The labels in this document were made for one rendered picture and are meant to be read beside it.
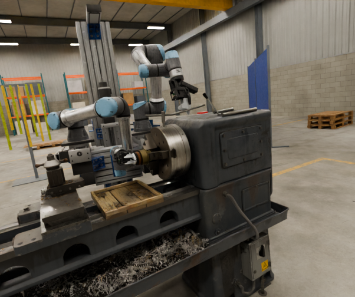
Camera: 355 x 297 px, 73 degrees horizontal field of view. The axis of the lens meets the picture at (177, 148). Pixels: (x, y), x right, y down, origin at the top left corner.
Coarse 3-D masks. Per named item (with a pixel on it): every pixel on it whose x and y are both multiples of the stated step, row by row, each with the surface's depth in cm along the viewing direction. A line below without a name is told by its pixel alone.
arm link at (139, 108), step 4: (136, 104) 187; (140, 104) 187; (144, 104) 189; (148, 104) 190; (136, 108) 187; (140, 108) 187; (144, 108) 188; (148, 108) 189; (136, 112) 188; (140, 112) 188; (144, 112) 189; (148, 112) 190; (136, 116) 189; (140, 116) 188; (144, 116) 189
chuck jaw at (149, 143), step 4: (144, 136) 143; (148, 136) 142; (152, 136) 143; (148, 140) 140; (152, 140) 141; (144, 144) 141; (148, 144) 139; (152, 144) 140; (148, 148) 138; (152, 148) 139; (156, 148) 141
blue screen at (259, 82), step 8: (264, 56) 579; (256, 64) 713; (264, 64) 586; (248, 72) 908; (256, 72) 724; (264, 72) 594; (248, 80) 925; (256, 80) 734; (264, 80) 601; (248, 88) 942; (256, 88) 746; (264, 88) 609; (248, 96) 950; (256, 96) 752; (264, 96) 616; (256, 104) 760; (264, 104) 624
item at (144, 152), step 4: (144, 148) 135; (136, 152) 133; (140, 152) 132; (144, 152) 133; (148, 152) 135; (136, 156) 131; (140, 156) 132; (144, 156) 132; (148, 156) 132; (140, 160) 131; (144, 160) 132; (148, 160) 133; (136, 164) 134; (140, 164) 136
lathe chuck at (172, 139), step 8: (152, 128) 141; (160, 128) 134; (168, 128) 134; (160, 136) 133; (168, 136) 129; (176, 136) 131; (160, 144) 135; (168, 144) 127; (176, 144) 129; (176, 152) 128; (184, 152) 131; (168, 160) 131; (176, 160) 129; (184, 160) 132; (160, 168) 142; (168, 168) 133; (176, 168) 131; (184, 168) 135; (160, 176) 144; (168, 176) 135; (176, 176) 139
